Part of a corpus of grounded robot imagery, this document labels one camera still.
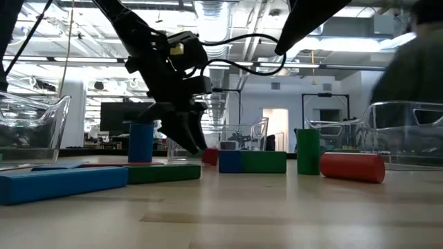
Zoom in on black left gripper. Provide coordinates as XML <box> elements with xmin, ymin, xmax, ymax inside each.
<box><xmin>125</xmin><ymin>55</ymin><xmax>213</xmax><ymax>156</ymax></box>

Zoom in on red arch block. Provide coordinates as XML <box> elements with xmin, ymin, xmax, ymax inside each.
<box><xmin>201</xmin><ymin>148</ymin><xmax>220</xmax><ymax>167</ymax></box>

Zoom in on blue cylinder block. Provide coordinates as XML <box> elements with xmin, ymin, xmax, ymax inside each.
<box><xmin>127</xmin><ymin>123</ymin><xmax>155</xmax><ymax>164</ymax></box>

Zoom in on green long block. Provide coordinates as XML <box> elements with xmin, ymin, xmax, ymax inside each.
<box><xmin>125</xmin><ymin>164</ymin><xmax>202</xmax><ymax>185</ymax></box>

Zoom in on blue arch block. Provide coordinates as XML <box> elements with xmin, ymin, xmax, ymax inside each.
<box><xmin>218</xmin><ymin>149</ymin><xmax>244</xmax><ymax>174</ymax></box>

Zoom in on green cylinder block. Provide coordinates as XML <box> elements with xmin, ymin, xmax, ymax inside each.
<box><xmin>296</xmin><ymin>128</ymin><xmax>321</xmax><ymax>176</ymax></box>

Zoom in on red cylinder block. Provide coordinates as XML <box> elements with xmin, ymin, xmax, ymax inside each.
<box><xmin>319</xmin><ymin>152</ymin><xmax>386</xmax><ymax>185</ymax></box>

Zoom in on ceiling light strip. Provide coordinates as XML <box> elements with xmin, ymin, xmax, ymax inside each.
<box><xmin>259</xmin><ymin>62</ymin><xmax>321</xmax><ymax>69</ymax></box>

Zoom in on clear plastic bin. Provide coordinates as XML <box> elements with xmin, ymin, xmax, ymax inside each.
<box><xmin>165</xmin><ymin>116</ymin><xmax>270</xmax><ymax>163</ymax></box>
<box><xmin>0</xmin><ymin>91</ymin><xmax>72</xmax><ymax>172</ymax></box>
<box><xmin>304</xmin><ymin>101</ymin><xmax>443</xmax><ymax>171</ymax></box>

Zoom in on black monitor screen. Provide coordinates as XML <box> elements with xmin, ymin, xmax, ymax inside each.
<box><xmin>100</xmin><ymin>101</ymin><xmax>154</xmax><ymax>135</ymax></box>

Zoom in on person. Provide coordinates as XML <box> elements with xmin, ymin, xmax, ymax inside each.
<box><xmin>370</xmin><ymin>0</ymin><xmax>443</xmax><ymax>104</ymax></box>

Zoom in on light blue long block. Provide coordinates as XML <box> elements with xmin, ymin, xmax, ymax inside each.
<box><xmin>0</xmin><ymin>167</ymin><xmax>129</xmax><ymax>207</ymax></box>

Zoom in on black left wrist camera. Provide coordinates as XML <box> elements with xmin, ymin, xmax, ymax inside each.
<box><xmin>167</xmin><ymin>30</ymin><xmax>209</xmax><ymax>72</ymax></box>

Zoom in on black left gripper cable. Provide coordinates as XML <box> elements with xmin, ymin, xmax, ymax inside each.
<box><xmin>185</xmin><ymin>33</ymin><xmax>287</xmax><ymax>77</ymax></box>

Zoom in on black rectangular stand frame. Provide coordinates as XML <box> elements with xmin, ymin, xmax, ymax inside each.
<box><xmin>301</xmin><ymin>92</ymin><xmax>351</xmax><ymax>122</ymax></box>

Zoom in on silver ventilation duct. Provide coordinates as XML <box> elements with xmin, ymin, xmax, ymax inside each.
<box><xmin>192</xmin><ymin>0</ymin><xmax>232</xmax><ymax>62</ymax></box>

